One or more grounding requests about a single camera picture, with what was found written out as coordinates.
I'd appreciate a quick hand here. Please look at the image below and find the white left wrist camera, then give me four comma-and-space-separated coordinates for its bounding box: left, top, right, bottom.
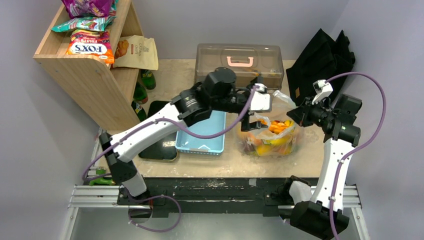
249, 83, 272, 113

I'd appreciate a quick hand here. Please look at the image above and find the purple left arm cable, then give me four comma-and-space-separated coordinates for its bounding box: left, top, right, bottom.
81, 84, 263, 233

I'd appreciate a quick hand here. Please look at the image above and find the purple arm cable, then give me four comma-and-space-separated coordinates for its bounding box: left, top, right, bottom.
81, 84, 263, 233
324, 72, 387, 240

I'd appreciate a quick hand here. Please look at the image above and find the green glass bottle red label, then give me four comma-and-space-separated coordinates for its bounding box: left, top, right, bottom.
133, 81, 149, 104

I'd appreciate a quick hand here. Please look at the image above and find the smoky clear storage box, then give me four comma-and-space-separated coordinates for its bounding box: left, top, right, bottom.
194, 43, 285, 90

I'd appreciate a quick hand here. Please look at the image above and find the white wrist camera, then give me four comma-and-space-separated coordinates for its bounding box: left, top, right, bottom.
312, 79, 333, 105
249, 83, 272, 113

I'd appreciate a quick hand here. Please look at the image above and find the purple snack bag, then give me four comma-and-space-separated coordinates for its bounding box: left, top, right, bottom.
61, 0, 115, 19

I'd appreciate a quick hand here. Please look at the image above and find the wooden shelf unit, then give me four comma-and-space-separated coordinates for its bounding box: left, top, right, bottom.
32, 0, 145, 131

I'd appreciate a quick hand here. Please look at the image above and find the pink box handle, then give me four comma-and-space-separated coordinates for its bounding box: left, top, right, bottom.
226, 56, 255, 68

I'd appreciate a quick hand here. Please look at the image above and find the Fox's candy bag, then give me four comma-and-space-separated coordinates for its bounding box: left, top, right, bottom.
65, 29, 115, 64

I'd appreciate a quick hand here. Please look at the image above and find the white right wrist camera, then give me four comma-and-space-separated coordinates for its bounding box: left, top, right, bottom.
312, 79, 333, 105

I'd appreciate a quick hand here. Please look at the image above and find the light blue plastic basket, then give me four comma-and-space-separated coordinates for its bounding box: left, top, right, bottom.
175, 110, 227, 156

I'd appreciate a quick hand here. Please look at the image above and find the black fabric tote bag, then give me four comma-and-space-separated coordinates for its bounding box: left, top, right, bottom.
286, 29, 356, 106

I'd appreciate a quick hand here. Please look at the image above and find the teal snack bag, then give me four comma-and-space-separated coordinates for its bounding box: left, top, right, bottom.
51, 16, 116, 33

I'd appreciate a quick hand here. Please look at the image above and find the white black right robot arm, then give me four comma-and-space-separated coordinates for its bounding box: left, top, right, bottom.
279, 93, 362, 240

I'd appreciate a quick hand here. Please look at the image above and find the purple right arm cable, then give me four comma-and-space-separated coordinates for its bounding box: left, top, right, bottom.
324, 72, 387, 240

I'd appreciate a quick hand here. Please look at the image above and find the clear plastic grocery bag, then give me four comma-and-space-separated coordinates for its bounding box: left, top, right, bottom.
236, 90, 303, 157

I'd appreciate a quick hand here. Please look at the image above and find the aluminium frame rail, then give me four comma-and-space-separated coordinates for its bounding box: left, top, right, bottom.
61, 127, 371, 240

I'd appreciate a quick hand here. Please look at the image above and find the beige cassava chips bag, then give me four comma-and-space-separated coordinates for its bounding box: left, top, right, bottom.
113, 35, 159, 71

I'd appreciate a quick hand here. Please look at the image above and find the dark green tray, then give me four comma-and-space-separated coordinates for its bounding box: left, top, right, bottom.
138, 100, 178, 161

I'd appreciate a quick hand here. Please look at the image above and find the black table front rail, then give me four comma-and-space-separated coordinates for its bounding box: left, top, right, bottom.
82, 177, 316, 220

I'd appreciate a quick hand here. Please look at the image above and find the orange twisted bread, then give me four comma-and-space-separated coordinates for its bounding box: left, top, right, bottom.
260, 119, 294, 136

